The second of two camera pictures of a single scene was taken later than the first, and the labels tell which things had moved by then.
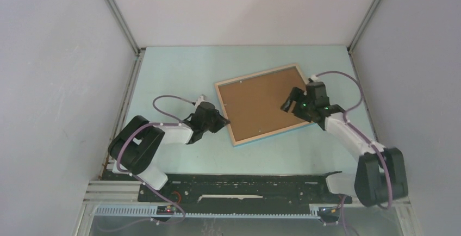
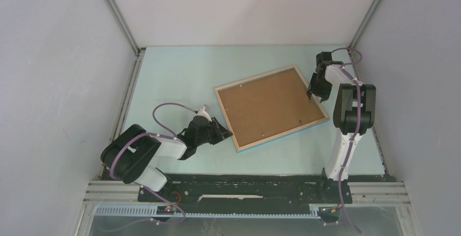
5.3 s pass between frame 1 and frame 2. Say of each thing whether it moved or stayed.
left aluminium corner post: stayed
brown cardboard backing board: stayed
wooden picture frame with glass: stayed
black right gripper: moved
